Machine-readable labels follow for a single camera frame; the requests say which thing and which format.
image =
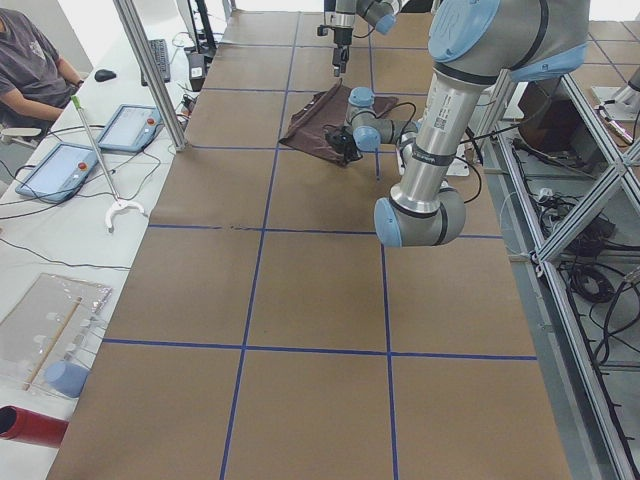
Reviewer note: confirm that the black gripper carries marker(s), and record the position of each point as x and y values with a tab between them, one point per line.
342	37
344	141

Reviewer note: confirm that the dark brown t-shirt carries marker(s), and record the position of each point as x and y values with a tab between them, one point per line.
342	123

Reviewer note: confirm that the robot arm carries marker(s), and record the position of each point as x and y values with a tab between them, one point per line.
470	42
339	18

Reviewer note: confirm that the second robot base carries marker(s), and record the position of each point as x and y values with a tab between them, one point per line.
619	103

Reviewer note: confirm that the black keyboard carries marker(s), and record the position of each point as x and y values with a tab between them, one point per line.
161	58

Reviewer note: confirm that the upper teach pendant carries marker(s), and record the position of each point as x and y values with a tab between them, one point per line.
130	129

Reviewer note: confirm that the teach pendant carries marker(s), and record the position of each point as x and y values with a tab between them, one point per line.
60	174
130	129

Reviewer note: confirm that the black computer mouse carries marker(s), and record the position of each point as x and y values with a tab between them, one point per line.
103	75

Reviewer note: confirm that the lower teach pendant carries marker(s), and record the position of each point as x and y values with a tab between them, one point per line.
60	174

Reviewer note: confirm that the seated person grey shirt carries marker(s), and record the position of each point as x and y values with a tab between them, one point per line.
36	82

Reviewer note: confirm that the wooden stick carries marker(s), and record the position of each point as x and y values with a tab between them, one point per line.
49	346

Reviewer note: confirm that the red cylinder tube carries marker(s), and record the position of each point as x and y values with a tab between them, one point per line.
26	426

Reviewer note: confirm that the aluminium frame post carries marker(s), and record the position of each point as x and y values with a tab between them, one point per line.
138	40

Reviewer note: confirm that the brown box behind frame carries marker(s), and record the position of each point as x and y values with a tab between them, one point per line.
551	118

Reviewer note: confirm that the aluminium frame cage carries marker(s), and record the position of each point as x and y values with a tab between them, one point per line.
573	217

